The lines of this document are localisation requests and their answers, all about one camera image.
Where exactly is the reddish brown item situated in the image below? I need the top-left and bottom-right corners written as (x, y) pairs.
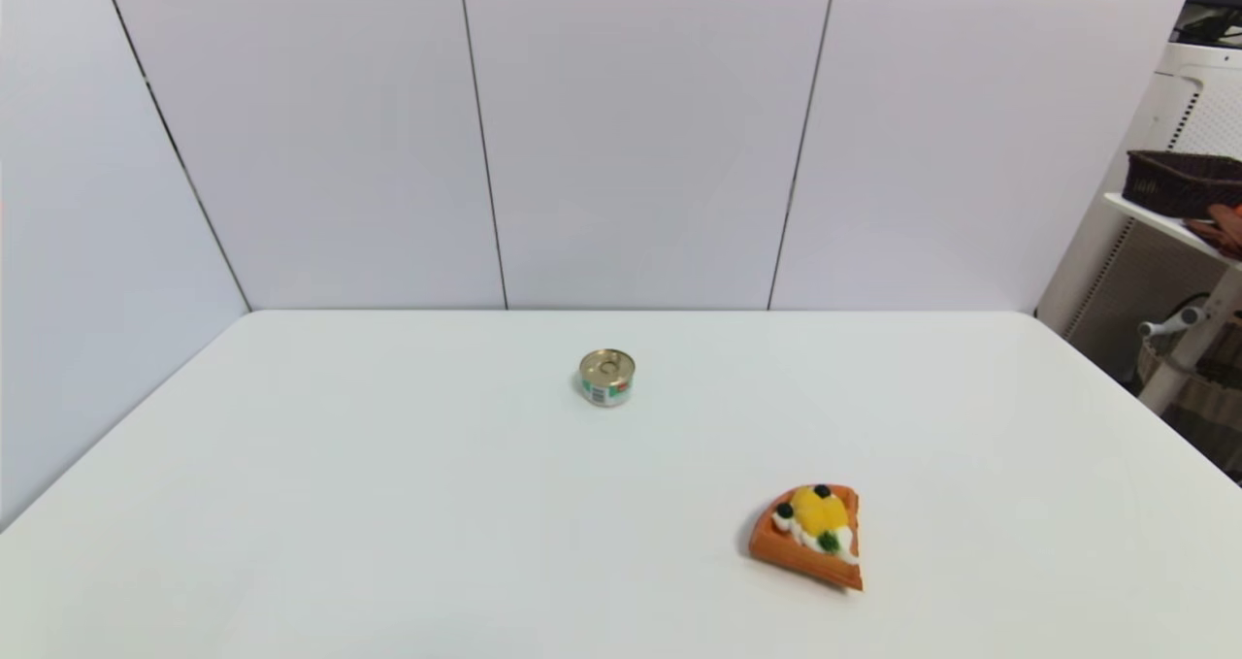
top-left (1186, 203), bottom-right (1242, 260)

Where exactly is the dark brown wicker basket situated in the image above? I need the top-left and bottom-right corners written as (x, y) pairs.
top-left (1123, 149), bottom-right (1242, 220)

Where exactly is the white shelf with leg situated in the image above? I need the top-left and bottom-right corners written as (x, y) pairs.
top-left (1103, 191), bottom-right (1242, 415)

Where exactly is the black gadget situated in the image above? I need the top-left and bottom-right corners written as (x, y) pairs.
top-left (1172, 0), bottom-right (1242, 49)

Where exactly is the grey white handle knob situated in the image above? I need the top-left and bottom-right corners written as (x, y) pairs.
top-left (1138, 307), bottom-right (1206, 340)

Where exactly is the triangle bread with fruit topping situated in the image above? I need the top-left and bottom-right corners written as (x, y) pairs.
top-left (749, 483), bottom-right (865, 593)

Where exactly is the small gold-lid tin can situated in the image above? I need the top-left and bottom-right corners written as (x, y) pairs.
top-left (578, 348), bottom-right (637, 409)

